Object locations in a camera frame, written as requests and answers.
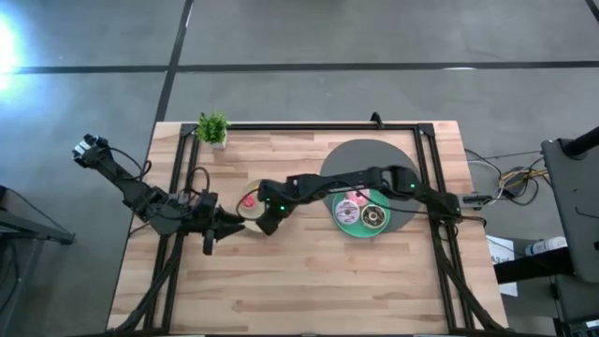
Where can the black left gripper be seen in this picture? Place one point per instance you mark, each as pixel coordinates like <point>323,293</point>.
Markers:
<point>206,215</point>

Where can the white bottle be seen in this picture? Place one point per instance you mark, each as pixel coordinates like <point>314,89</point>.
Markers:
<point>545,245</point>

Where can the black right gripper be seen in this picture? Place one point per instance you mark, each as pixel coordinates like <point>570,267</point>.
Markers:
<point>276,196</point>

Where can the black aluminium table frame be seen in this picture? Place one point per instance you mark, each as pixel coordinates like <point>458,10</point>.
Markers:
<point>304,126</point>

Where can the large purple iced donut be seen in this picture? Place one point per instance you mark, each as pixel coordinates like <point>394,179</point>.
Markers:
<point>347,211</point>

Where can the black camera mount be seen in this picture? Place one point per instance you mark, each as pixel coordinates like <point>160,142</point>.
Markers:
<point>376,121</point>

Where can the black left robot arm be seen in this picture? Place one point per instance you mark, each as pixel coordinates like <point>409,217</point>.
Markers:
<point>126,185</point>

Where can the white paper sheet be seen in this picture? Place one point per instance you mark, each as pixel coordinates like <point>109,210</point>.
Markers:
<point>500,250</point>

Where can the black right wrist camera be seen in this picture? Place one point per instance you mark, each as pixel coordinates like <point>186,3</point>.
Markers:
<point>269,224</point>

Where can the small green potted plant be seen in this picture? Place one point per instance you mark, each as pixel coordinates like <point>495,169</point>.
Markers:
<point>213,128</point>

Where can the black shelf beam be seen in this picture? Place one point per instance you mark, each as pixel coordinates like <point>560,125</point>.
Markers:
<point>533,267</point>

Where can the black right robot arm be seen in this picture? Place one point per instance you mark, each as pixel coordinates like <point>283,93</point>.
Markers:
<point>346,180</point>

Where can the green round plate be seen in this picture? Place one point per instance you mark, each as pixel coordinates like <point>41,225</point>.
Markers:
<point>360,229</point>

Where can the grey cart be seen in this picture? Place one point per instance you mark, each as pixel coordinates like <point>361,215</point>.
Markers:
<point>573,206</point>

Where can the small red-orange donut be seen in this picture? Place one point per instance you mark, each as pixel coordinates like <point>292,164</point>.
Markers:
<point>249,201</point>

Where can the large chocolate sprinkled donut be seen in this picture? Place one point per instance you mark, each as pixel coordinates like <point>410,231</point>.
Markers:
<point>373,216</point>

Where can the beige round plate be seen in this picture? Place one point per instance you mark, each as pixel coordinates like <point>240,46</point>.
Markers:
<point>250,216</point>

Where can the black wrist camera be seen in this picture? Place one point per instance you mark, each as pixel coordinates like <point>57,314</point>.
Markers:
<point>208,246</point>
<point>269,224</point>

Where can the large pink iced donut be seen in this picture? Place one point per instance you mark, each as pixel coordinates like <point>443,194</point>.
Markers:
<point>359,197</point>

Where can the grey connector box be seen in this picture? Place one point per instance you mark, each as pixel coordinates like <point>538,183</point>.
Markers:
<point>475,200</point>

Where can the black side stand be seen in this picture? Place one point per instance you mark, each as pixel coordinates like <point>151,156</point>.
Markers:
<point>33,224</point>

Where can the grey round mat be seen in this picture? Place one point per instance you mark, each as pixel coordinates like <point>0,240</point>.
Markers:
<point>365,150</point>

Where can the black pole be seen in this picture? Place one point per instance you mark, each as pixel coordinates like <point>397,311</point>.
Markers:
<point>582,142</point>

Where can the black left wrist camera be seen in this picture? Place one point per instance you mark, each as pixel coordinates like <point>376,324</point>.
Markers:
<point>208,246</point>

